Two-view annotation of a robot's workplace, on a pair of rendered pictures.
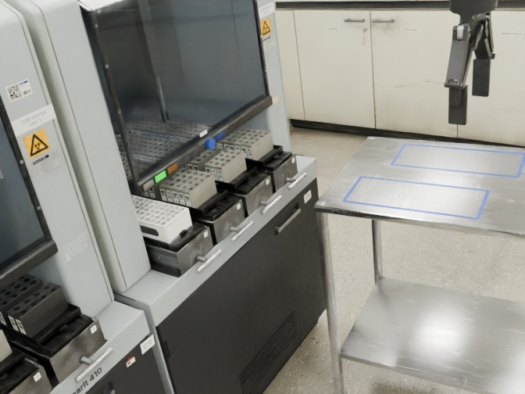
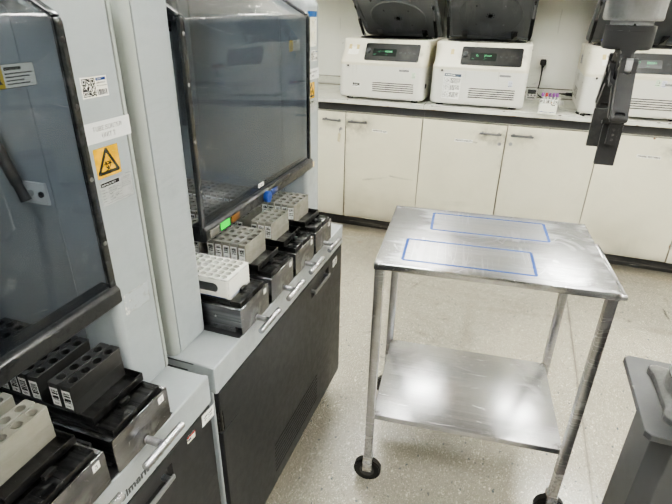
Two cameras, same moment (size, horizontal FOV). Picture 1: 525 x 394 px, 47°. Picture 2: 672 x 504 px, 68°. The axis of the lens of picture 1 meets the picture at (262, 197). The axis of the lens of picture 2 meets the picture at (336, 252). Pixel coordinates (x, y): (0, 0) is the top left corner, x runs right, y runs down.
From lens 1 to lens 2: 0.50 m
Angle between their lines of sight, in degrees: 17
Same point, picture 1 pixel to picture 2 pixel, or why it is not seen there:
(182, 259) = (244, 317)
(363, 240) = (350, 310)
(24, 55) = (104, 44)
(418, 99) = (382, 191)
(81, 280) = (138, 340)
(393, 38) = (364, 137)
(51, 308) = (106, 375)
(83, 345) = (149, 420)
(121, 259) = (179, 316)
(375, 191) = (428, 251)
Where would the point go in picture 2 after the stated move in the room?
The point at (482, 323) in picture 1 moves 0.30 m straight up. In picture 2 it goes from (494, 379) to (509, 305)
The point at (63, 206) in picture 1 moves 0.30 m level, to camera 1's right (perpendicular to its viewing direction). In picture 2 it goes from (128, 246) to (296, 228)
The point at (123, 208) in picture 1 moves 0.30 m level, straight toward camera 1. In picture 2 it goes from (185, 256) to (243, 327)
